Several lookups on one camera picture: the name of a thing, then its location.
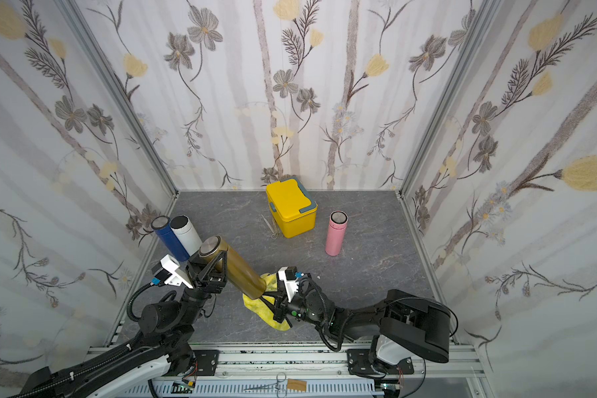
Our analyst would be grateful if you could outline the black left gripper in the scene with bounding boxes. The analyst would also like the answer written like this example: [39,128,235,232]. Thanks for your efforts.
[175,243,222,330]

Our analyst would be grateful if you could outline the gold thermos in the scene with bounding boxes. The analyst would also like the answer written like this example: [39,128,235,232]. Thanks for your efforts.
[199,235,266,299]

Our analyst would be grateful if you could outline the yellow grey cleaning cloth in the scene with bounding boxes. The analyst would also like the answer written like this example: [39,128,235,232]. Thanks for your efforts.
[242,274,291,332]

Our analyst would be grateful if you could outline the white thermos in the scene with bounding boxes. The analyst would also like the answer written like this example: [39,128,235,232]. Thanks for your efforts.
[170,215,202,256]

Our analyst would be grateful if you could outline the pink thermos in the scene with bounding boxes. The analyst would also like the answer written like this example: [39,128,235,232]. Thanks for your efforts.
[325,211,349,257]

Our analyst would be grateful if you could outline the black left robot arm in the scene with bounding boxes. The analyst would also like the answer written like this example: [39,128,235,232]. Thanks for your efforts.
[19,250,228,397]

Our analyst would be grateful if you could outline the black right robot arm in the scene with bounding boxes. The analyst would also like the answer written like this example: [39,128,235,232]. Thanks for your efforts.
[259,275,455,364]

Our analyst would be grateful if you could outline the blue thermos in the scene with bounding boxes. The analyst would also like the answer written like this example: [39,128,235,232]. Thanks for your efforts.
[150,216,190,262]

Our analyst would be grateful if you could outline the metal scissors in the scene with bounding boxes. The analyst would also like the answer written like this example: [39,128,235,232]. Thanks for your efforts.
[245,372,288,397]

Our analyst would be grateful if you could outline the brown cardboard tag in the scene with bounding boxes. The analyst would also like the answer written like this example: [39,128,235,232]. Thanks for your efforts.
[286,379,308,392]

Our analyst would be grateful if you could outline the yellow storage box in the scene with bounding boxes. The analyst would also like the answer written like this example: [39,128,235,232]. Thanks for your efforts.
[265,177,318,239]

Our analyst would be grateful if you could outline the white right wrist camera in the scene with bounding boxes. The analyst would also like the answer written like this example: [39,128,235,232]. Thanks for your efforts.
[277,267,303,303]

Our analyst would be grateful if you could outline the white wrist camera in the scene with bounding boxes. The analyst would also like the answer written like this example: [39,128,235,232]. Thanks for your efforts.
[277,267,303,303]
[151,255,193,289]

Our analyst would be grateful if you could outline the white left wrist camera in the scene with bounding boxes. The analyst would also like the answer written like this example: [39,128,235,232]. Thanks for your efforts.
[151,255,193,289]

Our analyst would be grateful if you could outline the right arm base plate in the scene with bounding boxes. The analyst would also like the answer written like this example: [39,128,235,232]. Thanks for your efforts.
[347,349,415,380]

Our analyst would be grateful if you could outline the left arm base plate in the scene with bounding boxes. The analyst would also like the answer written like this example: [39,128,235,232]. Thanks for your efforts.
[178,350,220,378]

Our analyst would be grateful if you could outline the white slotted cable duct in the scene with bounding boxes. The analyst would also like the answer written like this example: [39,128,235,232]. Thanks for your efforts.
[118,379,384,397]

